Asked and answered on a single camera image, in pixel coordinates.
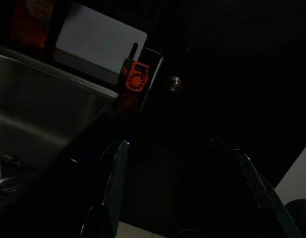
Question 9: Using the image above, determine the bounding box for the black door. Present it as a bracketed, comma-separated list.
[143, 0, 306, 189]

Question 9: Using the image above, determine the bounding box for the white cutting board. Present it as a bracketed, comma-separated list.
[54, 1, 148, 75]

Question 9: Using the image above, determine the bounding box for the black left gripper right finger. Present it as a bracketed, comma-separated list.
[209, 137, 304, 238]

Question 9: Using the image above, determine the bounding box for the stainless steel sink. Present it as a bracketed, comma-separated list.
[0, 46, 120, 199]

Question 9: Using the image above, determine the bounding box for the metal door knob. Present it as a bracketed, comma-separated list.
[167, 75, 183, 93]

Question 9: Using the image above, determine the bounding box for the orange portable fan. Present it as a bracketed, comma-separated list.
[119, 58, 151, 94]

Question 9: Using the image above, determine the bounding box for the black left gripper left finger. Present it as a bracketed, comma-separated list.
[80, 138, 132, 238]

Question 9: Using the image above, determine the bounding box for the orange soap pouch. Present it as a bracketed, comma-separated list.
[10, 0, 55, 48]

